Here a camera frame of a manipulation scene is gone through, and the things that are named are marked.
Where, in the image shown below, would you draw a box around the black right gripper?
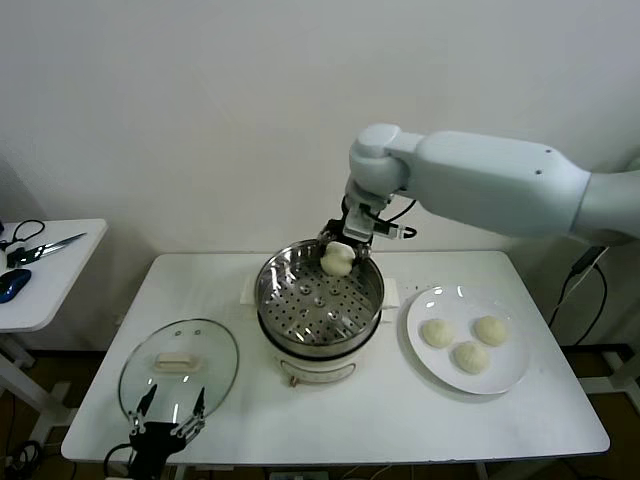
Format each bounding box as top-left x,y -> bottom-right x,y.
318,193 -> 375,265

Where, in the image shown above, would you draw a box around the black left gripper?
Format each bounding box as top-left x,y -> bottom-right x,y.
127,382 -> 207,480

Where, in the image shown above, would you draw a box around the white steamed baozi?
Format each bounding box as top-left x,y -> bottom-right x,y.
319,241 -> 355,277
419,319 -> 455,350
473,315 -> 511,348
452,341 -> 492,376

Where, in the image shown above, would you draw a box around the glass lid with cream handle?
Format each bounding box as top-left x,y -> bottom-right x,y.
118,318 -> 240,434

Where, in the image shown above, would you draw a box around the perforated steel steamer basket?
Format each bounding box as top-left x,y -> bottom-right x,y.
254,238 -> 386,361

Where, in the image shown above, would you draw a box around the cream electric cooker base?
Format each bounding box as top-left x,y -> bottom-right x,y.
241,276 -> 401,390

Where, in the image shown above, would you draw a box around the white side table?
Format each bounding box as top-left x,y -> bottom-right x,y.
0,218 -> 110,436

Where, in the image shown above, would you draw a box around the white round plate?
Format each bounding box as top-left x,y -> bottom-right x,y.
405,285 -> 531,397

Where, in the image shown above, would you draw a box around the blue computer mouse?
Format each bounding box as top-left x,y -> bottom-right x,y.
0,268 -> 34,304

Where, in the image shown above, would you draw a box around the white shelf stand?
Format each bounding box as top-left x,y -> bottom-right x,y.
579,243 -> 640,397

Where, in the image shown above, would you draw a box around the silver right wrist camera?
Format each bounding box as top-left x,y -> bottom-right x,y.
343,203 -> 375,242

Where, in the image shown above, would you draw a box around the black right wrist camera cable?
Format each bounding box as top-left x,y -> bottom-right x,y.
369,197 -> 417,240

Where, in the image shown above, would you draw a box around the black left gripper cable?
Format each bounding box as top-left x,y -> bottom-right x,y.
102,441 -> 136,480

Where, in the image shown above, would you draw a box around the black floor cables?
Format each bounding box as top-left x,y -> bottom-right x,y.
0,439 -> 47,480

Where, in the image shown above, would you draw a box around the steel scissors with black handle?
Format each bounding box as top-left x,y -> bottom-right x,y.
6,232 -> 89,267

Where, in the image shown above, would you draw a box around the thin black cable loop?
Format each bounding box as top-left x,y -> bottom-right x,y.
0,220 -> 47,251

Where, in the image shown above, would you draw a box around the black power adapter with cable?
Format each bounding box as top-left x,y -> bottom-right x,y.
547,244 -> 609,347

